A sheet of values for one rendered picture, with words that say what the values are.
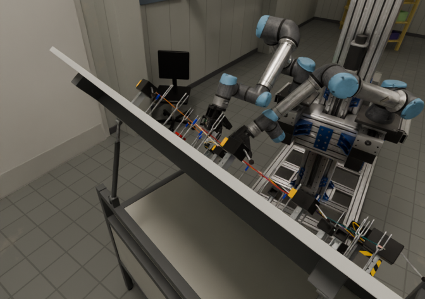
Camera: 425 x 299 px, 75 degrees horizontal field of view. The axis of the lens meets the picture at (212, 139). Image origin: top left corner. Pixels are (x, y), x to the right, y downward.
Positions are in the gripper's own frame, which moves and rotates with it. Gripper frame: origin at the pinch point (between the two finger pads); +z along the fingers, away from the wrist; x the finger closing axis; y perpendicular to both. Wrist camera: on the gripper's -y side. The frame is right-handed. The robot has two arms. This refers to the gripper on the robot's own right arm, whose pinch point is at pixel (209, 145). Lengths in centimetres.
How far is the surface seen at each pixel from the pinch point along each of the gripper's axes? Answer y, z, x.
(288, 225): 58, -17, 78
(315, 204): 7, -6, 62
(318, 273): 54, -12, 83
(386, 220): -196, 37, 49
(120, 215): 36, 37, -1
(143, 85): 51, -23, 15
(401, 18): -602, -281, -168
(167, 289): 22, 56, 27
